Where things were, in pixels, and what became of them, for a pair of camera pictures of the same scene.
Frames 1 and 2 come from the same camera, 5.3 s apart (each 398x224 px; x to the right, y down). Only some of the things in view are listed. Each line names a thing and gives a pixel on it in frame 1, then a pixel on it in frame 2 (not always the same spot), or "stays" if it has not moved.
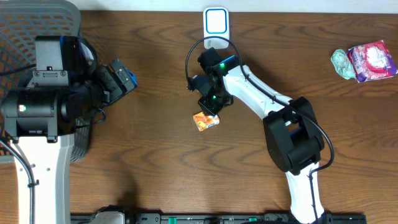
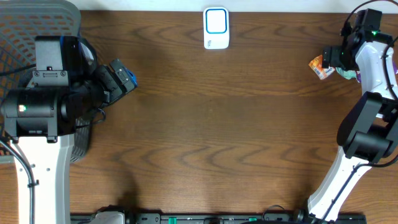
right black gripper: [211, 109] to [333, 57]
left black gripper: [116, 83] stays
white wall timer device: [216, 23] stays
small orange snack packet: [203, 122] to [316, 65]
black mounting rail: [230, 218] stays
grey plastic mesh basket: [21, 22] stays
